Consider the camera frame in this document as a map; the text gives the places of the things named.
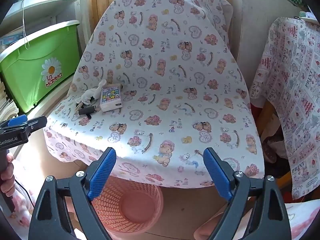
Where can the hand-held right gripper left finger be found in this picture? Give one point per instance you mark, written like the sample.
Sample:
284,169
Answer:
102,175

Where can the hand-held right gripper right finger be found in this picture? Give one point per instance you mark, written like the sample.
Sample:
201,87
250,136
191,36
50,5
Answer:
217,175

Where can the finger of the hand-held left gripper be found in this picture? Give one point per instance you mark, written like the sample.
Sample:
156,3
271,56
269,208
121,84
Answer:
17,120
36,126

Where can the pink plastic mesh basket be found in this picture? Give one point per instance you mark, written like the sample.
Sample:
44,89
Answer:
135,205

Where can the black coffee sachet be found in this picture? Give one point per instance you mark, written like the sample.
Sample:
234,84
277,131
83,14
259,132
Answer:
87,110

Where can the white tissue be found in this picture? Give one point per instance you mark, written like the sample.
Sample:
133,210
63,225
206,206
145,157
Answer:
91,92

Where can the colourful tissue pack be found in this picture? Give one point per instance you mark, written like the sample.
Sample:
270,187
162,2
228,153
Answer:
111,97

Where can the beige thread spool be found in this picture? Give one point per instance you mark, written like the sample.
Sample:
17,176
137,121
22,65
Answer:
121,87

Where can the person's left hand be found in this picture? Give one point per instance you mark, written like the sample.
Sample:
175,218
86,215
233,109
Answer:
6,180

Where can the stack of books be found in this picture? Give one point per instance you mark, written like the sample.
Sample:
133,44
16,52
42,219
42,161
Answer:
7,102

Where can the green plastic storage box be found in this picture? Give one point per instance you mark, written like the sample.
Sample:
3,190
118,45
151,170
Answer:
27,80

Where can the person's bare knee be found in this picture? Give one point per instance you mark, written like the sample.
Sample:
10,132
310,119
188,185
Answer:
212,230

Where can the wooden table leg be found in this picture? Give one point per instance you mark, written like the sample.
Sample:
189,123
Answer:
266,115

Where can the pink patchwork-print cloth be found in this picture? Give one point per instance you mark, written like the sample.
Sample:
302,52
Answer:
292,92

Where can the bear-print white cloth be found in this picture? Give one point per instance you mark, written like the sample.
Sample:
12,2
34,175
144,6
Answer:
175,67

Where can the white side cabinet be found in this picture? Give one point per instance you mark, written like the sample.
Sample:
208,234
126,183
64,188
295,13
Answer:
262,17

